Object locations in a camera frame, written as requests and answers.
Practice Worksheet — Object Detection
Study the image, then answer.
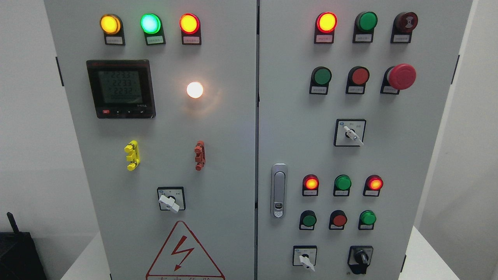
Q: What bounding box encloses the white selector switch left door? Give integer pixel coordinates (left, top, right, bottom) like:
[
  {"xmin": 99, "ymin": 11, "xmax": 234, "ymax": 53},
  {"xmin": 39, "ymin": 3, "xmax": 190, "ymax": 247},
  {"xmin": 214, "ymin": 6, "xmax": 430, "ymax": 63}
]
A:
[{"xmin": 157, "ymin": 186, "xmax": 186, "ymax": 213}]

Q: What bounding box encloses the green push button lower left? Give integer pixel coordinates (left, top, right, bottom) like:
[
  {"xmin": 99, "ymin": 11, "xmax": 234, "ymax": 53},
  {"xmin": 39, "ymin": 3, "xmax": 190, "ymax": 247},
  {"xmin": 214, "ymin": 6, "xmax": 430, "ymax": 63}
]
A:
[{"xmin": 299, "ymin": 210, "xmax": 317, "ymax": 230}]

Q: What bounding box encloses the red lit indicator light left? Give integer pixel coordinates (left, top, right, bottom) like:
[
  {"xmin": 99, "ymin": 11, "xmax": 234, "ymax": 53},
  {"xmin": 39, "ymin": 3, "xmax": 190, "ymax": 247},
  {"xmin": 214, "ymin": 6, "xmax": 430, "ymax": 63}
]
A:
[{"xmin": 179, "ymin": 14, "xmax": 202, "ymax": 46}]

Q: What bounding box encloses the black box with antenna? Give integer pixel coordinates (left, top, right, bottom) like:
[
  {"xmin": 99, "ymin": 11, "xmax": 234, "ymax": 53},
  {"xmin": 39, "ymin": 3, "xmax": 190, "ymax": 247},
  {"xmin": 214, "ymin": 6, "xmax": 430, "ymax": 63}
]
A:
[{"xmin": 0, "ymin": 212, "xmax": 46, "ymax": 280}]

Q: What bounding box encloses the red emergency stop mushroom button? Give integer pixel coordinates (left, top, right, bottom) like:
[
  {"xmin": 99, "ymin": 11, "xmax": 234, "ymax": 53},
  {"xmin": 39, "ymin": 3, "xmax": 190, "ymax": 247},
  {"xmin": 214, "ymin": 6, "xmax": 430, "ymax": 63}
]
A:
[{"xmin": 380, "ymin": 63, "xmax": 416, "ymax": 95}]

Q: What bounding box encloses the black rotary knob switch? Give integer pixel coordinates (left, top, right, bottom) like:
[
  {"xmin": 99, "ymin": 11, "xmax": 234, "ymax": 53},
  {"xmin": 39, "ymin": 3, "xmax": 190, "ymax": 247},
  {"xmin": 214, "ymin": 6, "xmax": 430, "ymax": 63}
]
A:
[{"xmin": 347, "ymin": 246, "xmax": 374, "ymax": 275}]

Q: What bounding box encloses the red lit indicator lower right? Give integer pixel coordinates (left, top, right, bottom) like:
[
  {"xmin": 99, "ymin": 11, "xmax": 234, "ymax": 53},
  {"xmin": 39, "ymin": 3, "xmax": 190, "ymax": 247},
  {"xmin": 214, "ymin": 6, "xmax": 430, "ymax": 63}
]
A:
[{"xmin": 363, "ymin": 174, "xmax": 384, "ymax": 197}]

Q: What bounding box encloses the white selector switch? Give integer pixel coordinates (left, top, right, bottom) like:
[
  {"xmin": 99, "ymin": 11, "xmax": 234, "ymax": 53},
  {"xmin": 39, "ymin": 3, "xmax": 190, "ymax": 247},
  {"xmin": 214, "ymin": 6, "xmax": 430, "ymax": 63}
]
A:
[
  {"xmin": 334, "ymin": 119, "xmax": 366, "ymax": 147},
  {"xmin": 292, "ymin": 246, "xmax": 318, "ymax": 272}
]

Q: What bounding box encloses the silver door lock handle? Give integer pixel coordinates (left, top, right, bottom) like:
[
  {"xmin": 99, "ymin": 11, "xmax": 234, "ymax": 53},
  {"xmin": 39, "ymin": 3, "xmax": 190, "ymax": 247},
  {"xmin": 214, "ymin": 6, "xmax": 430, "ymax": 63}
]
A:
[{"xmin": 270, "ymin": 163, "xmax": 288, "ymax": 218}]

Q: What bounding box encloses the green push button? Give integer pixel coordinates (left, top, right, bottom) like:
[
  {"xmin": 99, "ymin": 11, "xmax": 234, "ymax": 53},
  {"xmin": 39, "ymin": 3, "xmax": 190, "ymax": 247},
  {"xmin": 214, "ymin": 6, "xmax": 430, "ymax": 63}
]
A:
[
  {"xmin": 358, "ymin": 210, "xmax": 377, "ymax": 231},
  {"xmin": 299, "ymin": 210, "xmax": 317, "ymax": 230},
  {"xmin": 309, "ymin": 66, "xmax": 332, "ymax": 95}
]

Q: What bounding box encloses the green lit indicator light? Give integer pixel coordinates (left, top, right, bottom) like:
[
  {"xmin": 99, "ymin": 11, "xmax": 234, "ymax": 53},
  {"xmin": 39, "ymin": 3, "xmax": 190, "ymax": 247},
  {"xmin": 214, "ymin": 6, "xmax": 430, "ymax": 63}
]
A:
[{"xmin": 140, "ymin": 14, "xmax": 167, "ymax": 46}]

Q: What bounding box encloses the black digital power meter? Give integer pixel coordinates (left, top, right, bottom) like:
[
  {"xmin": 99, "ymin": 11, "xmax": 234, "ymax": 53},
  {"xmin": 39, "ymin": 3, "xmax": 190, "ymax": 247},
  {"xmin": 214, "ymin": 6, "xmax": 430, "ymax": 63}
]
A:
[{"xmin": 86, "ymin": 59, "xmax": 156, "ymax": 119}]

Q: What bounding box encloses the red push button upper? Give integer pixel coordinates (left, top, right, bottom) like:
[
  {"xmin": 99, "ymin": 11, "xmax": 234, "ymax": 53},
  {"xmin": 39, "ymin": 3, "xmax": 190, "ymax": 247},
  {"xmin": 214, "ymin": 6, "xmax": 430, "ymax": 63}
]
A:
[{"xmin": 345, "ymin": 66, "xmax": 370, "ymax": 95}]

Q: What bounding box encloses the white selector switch upper right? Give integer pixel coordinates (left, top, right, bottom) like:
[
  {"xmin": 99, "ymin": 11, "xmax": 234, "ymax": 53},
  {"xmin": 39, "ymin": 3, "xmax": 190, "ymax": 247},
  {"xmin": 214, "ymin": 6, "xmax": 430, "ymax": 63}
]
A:
[{"xmin": 334, "ymin": 119, "xmax": 366, "ymax": 147}]

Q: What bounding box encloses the grey left cabinet door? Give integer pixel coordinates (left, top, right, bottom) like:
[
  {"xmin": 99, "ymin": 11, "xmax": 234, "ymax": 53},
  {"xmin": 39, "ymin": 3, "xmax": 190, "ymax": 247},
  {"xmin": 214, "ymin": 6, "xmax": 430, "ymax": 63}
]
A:
[{"xmin": 45, "ymin": 0, "xmax": 257, "ymax": 280}]

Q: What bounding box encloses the green push button lower right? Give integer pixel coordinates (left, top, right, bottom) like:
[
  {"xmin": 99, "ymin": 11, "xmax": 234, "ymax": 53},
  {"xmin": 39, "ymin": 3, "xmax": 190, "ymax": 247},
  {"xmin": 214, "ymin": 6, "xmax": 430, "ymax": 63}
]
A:
[{"xmin": 358, "ymin": 210, "xmax": 377, "ymax": 231}]

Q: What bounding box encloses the red push button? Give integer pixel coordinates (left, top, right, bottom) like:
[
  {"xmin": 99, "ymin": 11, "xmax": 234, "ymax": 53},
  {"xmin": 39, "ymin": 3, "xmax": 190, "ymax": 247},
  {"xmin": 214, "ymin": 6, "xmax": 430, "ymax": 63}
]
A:
[
  {"xmin": 345, "ymin": 66, "xmax": 370, "ymax": 95},
  {"xmin": 329, "ymin": 210, "xmax": 347, "ymax": 230}
]

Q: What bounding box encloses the green push button upper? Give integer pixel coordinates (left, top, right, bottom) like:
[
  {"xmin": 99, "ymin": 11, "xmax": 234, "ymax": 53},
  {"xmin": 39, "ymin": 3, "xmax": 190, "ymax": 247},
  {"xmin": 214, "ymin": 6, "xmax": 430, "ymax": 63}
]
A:
[{"xmin": 309, "ymin": 66, "xmax": 332, "ymax": 95}]

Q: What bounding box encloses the red lit indicator top right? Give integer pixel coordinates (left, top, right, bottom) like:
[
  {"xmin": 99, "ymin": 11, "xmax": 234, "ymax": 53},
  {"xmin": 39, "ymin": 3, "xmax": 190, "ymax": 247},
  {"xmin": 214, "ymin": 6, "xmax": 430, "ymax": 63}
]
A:
[{"xmin": 314, "ymin": 11, "xmax": 337, "ymax": 44}]

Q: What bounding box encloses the grey cabinet door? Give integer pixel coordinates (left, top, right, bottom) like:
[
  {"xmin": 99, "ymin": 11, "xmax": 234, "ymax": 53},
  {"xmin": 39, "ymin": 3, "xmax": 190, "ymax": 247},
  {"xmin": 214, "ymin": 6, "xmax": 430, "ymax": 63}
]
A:
[
  {"xmin": 257, "ymin": 0, "xmax": 473, "ymax": 280},
  {"xmin": 45, "ymin": 0, "xmax": 257, "ymax": 280}
]

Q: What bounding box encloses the white selector switch bottom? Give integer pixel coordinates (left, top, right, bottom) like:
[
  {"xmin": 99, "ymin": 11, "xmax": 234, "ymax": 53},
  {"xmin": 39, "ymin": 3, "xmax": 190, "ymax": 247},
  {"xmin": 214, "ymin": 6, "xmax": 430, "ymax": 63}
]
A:
[{"xmin": 292, "ymin": 246, "xmax": 318, "ymax": 272}]

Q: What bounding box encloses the red push button lower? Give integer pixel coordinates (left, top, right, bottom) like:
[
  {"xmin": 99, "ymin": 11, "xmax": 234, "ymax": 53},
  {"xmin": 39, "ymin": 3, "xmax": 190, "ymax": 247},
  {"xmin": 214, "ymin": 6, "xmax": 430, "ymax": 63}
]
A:
[{"xmin": 329, "ymin": 210, "xmax": 347, "ymax": 230}]

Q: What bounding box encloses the red lit indicator lower left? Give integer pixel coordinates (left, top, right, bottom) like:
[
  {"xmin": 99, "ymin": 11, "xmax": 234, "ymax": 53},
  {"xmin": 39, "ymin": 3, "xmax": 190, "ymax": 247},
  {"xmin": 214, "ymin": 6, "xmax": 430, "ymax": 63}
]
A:
[{"xmin": 302, "ymin": 174, "xmax": 319, "ymax": 196}]

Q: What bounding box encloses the red high voltage warning sticker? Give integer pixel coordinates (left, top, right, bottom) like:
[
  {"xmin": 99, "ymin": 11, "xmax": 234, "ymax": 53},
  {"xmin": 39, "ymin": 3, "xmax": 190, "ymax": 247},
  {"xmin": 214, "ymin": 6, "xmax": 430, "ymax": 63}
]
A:
[{"xmin": 146, "ymin": 221, "xmax": 225, "ymax": 280}]

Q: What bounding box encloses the grey right cabinet door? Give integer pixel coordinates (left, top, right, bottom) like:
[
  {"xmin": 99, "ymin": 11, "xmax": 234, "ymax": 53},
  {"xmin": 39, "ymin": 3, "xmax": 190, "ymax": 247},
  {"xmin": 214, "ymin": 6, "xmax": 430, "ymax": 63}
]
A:
[{"xmin": 257, "ymin": 0, "xmax": 473, "ymax": 280}]

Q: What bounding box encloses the yellow indicator light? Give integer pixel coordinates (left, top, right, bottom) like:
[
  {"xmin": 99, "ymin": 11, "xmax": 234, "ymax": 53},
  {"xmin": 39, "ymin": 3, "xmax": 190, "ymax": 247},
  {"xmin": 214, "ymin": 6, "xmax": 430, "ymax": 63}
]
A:
[{"xmin": 100, "ymin": 14, "xmax": 126, "ymax": 46}]

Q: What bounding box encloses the green indicator lower middle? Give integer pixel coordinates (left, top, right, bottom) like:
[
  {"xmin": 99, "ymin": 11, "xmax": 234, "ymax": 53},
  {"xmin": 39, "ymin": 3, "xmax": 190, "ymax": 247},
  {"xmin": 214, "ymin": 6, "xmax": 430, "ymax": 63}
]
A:
[{"xmin": 333, "ymin": 174, "xmax": 352, "ymax": 196}]

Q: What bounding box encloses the white lit indicator lamp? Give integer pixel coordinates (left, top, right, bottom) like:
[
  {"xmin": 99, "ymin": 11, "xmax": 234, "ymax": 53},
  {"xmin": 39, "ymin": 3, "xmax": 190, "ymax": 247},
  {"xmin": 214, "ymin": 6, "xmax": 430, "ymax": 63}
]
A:
[{"xmin": 186, "ymin": 81, "xmax": 204, "ymax": 99}]

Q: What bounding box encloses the green indicator top right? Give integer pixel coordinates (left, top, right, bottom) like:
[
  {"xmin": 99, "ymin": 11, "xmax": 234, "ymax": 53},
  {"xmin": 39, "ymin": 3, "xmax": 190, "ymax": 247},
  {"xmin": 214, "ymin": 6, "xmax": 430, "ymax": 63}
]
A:
[{"xmin": 352, "ymin": 11, "xmax": 378, "ymax": 43}]

